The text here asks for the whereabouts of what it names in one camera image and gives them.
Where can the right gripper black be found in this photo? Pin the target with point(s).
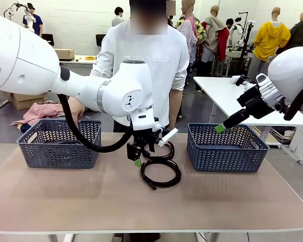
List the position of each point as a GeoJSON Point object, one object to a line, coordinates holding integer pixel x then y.
{"type": "Point", "coordinates": [253, 103]}

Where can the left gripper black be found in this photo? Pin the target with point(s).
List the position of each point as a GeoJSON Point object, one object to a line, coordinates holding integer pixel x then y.
{"type": "Point", "coordinates": [144, 138]}

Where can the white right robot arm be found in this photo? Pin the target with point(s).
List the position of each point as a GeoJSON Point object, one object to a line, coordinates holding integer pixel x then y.
{"type": "Point", "coordinates": [293, 68]}

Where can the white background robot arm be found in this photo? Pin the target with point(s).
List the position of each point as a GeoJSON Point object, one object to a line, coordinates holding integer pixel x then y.
{"type": "Point", "coordinates": [27, 17]}

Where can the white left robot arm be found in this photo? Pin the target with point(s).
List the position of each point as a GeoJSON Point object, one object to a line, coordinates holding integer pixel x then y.
{"type": "Point", "coordinates": [27, 50]}

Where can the person's left forearm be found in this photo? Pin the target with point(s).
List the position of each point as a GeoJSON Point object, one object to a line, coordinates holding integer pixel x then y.
{"type": "Point", "coordinates": [176, 108]}

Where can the person's right hand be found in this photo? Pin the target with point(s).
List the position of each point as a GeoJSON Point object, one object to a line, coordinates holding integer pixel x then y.
{"type": "Point", "coordinates": [77, 111]}

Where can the white side table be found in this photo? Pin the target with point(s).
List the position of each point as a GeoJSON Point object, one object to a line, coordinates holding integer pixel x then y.
{"type": "Point", "coordinates": [217, 88]}

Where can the grey-blue plastic lattice basket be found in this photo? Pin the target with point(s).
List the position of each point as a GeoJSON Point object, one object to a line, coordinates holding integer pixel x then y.
{"type": "Point", "coordinates": [224, 158]}
{"type": "Point", "coordinates": [60, 156]}

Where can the black tripod stand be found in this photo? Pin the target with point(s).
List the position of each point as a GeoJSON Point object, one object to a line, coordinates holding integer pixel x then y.
{"type": "Point", "coordinates": [247, 37]}

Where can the mannequin with beige red hoodie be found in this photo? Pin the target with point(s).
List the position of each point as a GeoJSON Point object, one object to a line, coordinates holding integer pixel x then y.
{"type": "Point", "coordinates": [213, 35]}

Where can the mannequin with yellow hoodie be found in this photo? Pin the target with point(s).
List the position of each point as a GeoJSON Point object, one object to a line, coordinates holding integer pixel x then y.
{"type": "Point", "coordinates": [270, 37]}

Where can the white humanoid background robot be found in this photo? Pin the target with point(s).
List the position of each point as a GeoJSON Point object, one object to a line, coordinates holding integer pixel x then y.
{"type": "Point", "coordinates": [238, 30]}

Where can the mannequin with floral shirt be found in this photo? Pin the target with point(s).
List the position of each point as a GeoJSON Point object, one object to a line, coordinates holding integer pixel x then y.
{"type": "Point", "coordinates": [194, 30]}

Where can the person in white sweatshirt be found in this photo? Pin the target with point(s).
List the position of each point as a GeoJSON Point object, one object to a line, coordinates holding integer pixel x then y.
{"type": "Point", "coordinates": [161, 45]}

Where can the yellow tape roll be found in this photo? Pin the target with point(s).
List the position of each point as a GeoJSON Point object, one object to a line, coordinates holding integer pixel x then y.
{"type": "Point", "coordinates": [90, 58]}

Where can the red checked cloth pile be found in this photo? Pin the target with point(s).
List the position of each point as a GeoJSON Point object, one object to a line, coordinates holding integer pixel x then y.
{"type": "Point", "coordinates": [40, 112]}

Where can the white background table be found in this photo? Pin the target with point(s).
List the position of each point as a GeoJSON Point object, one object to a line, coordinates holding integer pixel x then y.
{"type": "Point", "coordinates": [78, 63]}

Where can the mannequin with dark jacket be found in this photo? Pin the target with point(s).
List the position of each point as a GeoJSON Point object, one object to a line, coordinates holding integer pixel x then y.
{"type": "Point", "coordinates": [301, 32]}

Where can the black office chair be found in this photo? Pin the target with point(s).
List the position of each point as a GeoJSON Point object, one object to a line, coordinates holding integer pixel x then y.
{"type": "Point", "coordinates": [48, 39]}
{"type": "Point", "coordinates": [100, 39]}

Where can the cardboard box on table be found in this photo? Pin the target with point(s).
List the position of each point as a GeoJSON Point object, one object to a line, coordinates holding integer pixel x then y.
{"type": "Point", "coordinates": [65, 53]}

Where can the large cardboard floor box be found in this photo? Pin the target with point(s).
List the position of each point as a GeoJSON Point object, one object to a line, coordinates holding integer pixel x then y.
{"type": "Point", "coordinates": [25, 100]}

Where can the background person black hair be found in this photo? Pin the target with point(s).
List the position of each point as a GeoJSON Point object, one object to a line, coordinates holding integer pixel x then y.
{"type": "Point", "coordinates": [118, 19]}

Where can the man in blue shirt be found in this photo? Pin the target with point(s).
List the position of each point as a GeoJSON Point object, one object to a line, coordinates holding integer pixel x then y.
{"type": "Point", "coordinates": [36, 22]}

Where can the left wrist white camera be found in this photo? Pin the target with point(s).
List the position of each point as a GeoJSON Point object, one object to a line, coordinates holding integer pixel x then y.
{"type": "Point", "coordinates": [168, 137]}

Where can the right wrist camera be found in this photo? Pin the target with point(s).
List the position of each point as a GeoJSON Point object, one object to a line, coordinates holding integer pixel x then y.
{"type": "Point", "coordinates": [245, 82]}

